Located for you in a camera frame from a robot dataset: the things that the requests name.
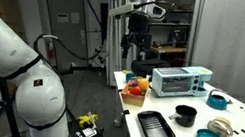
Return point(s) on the dark storage shelf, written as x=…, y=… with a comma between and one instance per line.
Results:
x=173, y=30

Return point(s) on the light blue toaster oven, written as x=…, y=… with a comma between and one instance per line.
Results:
x=179, y=81

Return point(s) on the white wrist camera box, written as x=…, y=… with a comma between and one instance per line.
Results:
x=122, y=10

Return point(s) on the black bag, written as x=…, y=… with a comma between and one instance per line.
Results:
x=148, y=66

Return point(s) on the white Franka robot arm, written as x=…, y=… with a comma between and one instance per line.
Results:
x=3, y=51

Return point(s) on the red plush tomato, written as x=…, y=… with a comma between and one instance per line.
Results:
x=135, y=90

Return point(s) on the black device with white label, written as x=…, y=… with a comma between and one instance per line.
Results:
x=88, y=134

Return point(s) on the small cream cup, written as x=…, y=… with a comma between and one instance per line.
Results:
x=223, y=120

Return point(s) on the checkered fruit basket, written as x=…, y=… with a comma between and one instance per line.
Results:
x=132, y=98

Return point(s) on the purple plush fruit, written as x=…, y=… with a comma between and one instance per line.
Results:
x=134, y=83

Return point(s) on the red fire extinguisher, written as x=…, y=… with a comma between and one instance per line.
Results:
x=51, y=51

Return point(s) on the yellow clamp tool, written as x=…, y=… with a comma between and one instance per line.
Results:
x=87, y=120

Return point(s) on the teal kettle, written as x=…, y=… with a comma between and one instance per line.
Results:
x=217, y=101

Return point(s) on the grey pleated curtain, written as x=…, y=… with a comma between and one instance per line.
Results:
x=114, y=50

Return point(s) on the black grill tray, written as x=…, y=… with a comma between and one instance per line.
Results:
x=155, y=126

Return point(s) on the grey door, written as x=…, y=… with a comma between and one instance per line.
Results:
x=63, y=27

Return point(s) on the white paper notice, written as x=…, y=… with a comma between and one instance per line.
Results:
x=75, y=17
x=62, y=17

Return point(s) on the black pot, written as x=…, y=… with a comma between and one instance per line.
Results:
x=185, y=116

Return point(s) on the pale curtain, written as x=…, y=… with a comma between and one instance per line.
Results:
x=241, y=49

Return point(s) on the black metal stand frame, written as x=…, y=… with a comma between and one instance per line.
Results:
x=3, y=108

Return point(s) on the yellow orange plush fruit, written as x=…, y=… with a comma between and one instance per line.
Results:
x=143, y=84

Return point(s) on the teal bowl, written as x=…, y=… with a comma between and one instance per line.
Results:
x=130, y=76

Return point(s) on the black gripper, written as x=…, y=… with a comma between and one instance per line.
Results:
x=139, y=31

